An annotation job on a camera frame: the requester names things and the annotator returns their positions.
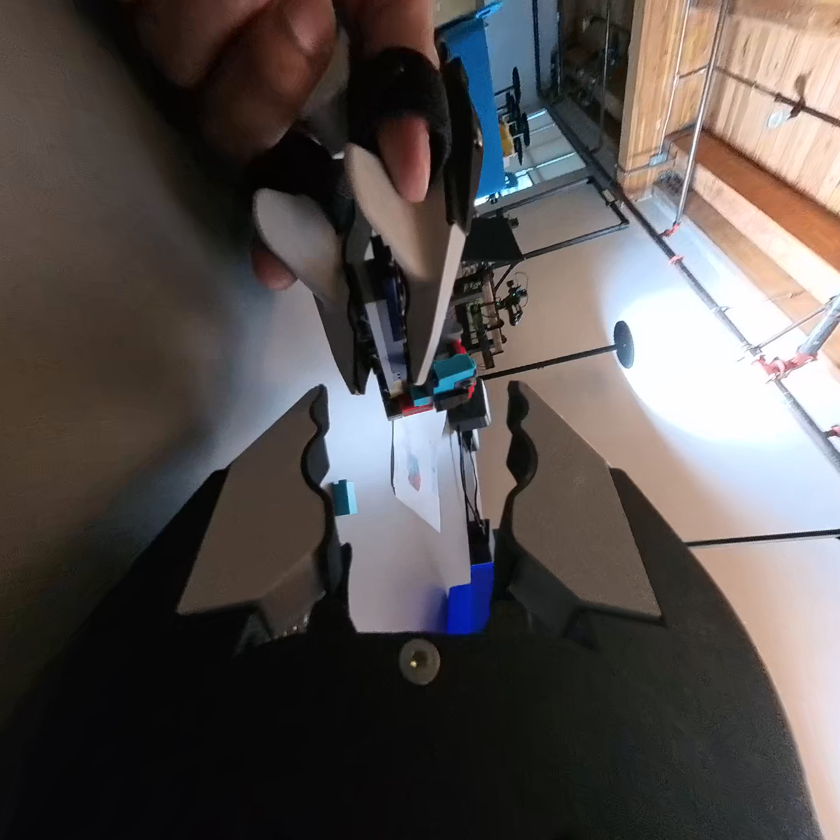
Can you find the brick instruction booklet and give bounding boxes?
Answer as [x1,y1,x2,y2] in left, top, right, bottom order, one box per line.
[391,420,442,534]

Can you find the black disc lamp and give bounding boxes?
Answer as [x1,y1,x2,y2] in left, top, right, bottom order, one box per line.
[482,320,637,383]

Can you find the large blue box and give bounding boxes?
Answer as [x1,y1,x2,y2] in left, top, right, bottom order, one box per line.
[434,0,508,201]

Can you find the blue plastic storage bin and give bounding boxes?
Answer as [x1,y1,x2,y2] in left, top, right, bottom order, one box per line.
[446,563,495,635]

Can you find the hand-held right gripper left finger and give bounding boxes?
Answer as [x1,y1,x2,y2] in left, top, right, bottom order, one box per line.
[177,384,350,621]

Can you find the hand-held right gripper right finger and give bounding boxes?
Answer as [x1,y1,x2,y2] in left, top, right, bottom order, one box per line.
[492,381,662,627]

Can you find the person's left hand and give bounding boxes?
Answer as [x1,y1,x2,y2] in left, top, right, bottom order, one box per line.
[131,0,439,204]

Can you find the black power cable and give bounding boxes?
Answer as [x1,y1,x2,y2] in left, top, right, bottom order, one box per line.
[459,430,484,526]

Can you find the toy brick truck model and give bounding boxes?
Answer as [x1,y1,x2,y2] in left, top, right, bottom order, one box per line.
[357,236,476,421]

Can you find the grey desk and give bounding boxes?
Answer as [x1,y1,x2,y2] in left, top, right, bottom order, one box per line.
[0,0,500,723]

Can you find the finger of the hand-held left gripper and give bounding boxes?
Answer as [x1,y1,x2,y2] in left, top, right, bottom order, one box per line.
[314,289,370,397]
[399,223,470,388]

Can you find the black portable power station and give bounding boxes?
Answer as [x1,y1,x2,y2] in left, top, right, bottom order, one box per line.
[448,379,492,434]

